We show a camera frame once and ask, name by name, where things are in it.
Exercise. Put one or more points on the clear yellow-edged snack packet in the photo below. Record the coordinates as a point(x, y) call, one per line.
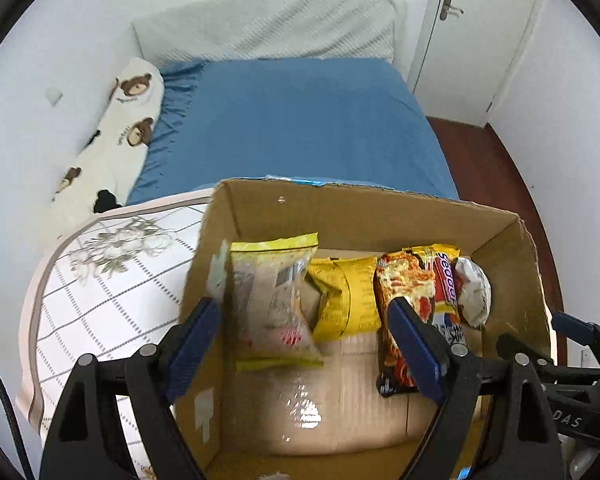
point(270, 300)

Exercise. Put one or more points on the brown cardboard box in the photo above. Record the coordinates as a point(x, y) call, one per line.
point(330, 210)

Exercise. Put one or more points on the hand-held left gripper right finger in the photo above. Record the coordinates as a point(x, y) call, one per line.
point(416, 352)

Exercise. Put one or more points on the white bear print pillow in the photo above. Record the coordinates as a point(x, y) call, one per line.
point(120, 125)

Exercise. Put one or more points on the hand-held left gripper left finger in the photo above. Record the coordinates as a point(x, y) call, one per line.
point(195, 350)

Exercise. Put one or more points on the white textured pillow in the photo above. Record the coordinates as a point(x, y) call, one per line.
point(270, 25)

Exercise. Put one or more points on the white door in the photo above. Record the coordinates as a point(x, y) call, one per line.
point(475, 50)

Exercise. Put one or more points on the white grid floral quilt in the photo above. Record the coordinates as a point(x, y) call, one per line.
point(105, 290)

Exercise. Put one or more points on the red instant noodle packet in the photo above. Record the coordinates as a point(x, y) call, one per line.
point(410, 275)

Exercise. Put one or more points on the white snack packet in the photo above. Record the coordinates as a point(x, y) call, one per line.
point(475, 290)

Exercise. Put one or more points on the yellow snack packet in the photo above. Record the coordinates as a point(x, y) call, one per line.
point(350, 305)

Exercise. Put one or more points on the blue bed sheet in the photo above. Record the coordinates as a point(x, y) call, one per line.
point(305, 120)

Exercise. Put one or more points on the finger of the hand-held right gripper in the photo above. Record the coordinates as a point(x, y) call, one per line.
point(517, 344)
point(575, 326)

